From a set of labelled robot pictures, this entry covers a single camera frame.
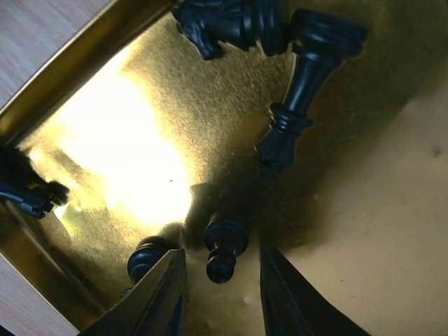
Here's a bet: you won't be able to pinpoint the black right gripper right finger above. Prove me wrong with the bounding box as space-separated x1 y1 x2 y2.
260 248 368 336

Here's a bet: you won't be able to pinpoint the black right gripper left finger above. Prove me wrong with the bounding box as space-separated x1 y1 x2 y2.
80 248 187 336

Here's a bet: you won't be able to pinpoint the black chess pieces in tray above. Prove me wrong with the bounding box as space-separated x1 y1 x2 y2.
204 212 249 284

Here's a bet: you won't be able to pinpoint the black piece under finger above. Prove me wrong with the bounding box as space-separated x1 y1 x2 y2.
120 236 179 299

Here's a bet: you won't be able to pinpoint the gold rectangular tray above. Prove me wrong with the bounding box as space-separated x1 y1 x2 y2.
1 1 447 335

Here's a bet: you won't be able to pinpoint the black rook in tray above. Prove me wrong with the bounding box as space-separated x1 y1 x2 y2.
1 146 69 219

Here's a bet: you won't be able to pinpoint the black king in tray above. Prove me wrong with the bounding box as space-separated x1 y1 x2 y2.
255 9 368 179

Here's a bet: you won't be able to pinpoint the black knight in tray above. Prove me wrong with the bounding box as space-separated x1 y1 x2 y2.
171 1 289 60

